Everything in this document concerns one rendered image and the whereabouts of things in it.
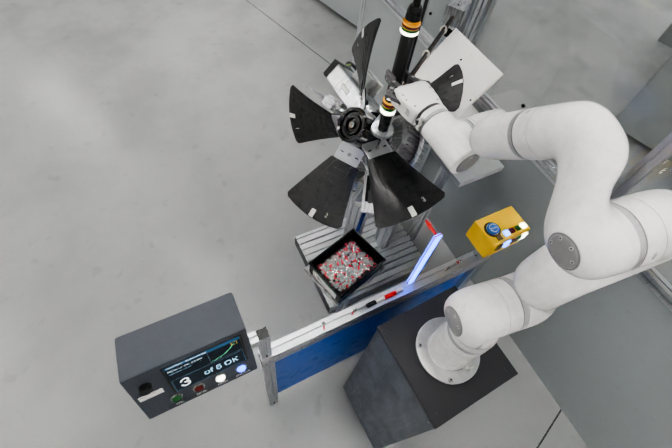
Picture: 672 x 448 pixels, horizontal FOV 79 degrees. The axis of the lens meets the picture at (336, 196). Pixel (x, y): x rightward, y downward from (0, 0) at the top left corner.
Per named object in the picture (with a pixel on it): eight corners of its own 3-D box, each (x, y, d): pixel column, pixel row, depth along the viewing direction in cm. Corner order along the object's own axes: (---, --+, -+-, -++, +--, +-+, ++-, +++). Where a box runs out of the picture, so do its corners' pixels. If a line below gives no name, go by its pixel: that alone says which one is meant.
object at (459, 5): (449, 12, 159) (456, -10, 152) (466, 18, 157) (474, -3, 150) (440, 24, 153) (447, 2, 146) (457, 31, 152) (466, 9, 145)
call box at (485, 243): (498, 221, 147) (511, 204, 138) (516, 243, 142) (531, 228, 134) (463, 236, 142) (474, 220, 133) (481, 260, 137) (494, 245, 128)
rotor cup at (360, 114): (348, 134, 148) (325, 124, 138) (376, 104, 142) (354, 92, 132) (367, 163, 141) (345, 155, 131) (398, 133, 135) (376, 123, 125)
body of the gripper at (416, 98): (410, 134, 102) (387, 104, 108) (443, 123, 106) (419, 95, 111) (418, 112, 96) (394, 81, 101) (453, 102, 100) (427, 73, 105)
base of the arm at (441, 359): (491, 355, 122) (520, 336, 107) (450, 399, 114) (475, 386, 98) (444, 305, 129) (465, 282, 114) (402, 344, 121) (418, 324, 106)
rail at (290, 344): (478, 254, 160) (486, 244, 154) (484, 262, 158) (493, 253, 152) (258, 356, 131) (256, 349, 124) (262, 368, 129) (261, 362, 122)
